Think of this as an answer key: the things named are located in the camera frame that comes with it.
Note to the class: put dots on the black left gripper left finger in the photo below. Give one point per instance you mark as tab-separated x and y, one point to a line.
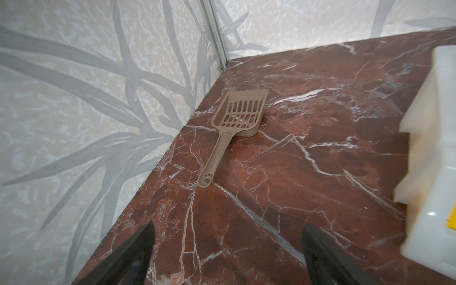
127	265

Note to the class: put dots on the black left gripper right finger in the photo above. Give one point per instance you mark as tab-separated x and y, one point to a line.
329	265

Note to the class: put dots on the large yellow lego brick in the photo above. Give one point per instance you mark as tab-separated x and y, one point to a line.
451	222

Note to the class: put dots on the white three-compartment bin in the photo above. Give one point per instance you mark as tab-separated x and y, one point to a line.
429	187

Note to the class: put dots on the brown slotted scoop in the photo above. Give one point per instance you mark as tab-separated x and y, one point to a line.
239	114

